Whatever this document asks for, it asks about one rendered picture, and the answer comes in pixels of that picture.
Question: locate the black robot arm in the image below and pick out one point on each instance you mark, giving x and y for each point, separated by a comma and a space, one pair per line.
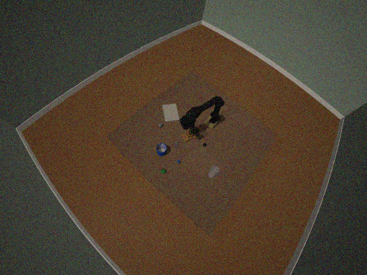
196, 111

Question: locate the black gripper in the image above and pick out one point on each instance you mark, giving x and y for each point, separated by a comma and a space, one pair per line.
194, 129

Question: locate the blue cup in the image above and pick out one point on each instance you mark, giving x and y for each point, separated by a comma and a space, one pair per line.
161, 149

